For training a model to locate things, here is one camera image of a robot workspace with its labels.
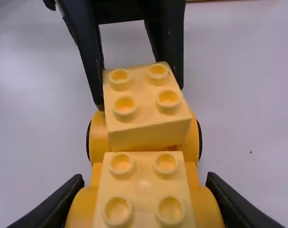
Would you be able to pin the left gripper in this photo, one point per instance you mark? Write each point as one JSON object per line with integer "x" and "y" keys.
{"x": 122, "y": 10}

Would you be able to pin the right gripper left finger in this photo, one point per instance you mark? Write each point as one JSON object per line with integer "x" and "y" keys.
{"x": 51, "y": 209}

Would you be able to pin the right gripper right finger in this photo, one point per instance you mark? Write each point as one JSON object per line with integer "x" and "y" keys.
{"x": 238, "y": 211}

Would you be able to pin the yellow toy brick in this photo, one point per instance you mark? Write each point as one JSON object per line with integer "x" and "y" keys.
{"x": 146, "y": 114}

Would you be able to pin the yellow toy car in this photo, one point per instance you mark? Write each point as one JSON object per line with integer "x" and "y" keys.
{"x": 143, "y": 185}

